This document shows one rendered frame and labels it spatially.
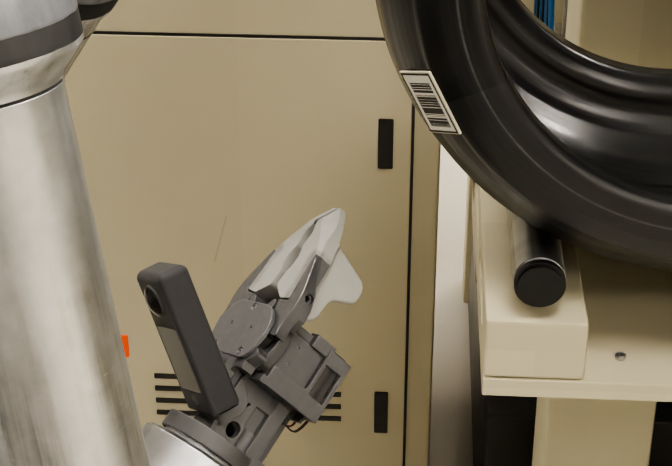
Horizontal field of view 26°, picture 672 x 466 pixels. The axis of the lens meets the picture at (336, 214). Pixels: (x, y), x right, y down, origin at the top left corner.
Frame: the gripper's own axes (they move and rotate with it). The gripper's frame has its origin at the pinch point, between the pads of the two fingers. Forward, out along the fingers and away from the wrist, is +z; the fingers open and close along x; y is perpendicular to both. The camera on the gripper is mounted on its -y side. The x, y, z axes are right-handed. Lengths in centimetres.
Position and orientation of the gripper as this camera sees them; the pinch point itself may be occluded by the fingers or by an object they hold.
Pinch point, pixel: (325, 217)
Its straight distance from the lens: 113.0
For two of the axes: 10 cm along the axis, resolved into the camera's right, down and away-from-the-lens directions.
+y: 6.6, 5.9, 4.6
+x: 5.4, 0.6, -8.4
